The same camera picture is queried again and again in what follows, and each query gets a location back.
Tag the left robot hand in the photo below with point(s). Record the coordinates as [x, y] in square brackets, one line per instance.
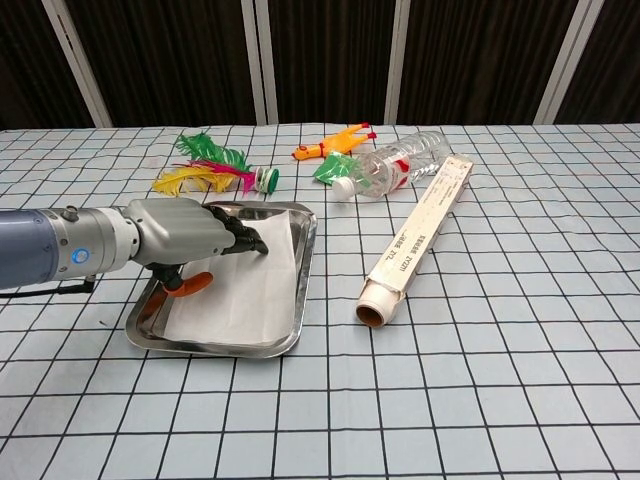
[175, 230]

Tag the metal tray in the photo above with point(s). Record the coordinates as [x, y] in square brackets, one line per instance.
[305, 280]

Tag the colourful feather shuttlecock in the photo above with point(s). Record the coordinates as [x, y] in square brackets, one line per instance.
[210, 167]

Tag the green snack packet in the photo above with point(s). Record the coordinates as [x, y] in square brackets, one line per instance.
[332, 167]

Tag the yellow rubber chicken toy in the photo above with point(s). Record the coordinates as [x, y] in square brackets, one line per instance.
[330, 144]

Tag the clear plastic bottle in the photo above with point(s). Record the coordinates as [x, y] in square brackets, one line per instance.
[395, 162]

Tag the long white roll box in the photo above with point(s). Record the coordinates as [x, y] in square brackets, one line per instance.
[425, 225]

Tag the checkered light blue tablecloth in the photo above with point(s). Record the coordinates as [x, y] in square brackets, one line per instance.
[475, 375]

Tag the grey metal frame post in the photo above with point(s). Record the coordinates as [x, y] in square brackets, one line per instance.
[260, 60]
[80, 65]
[567, 65]
[397, 60]

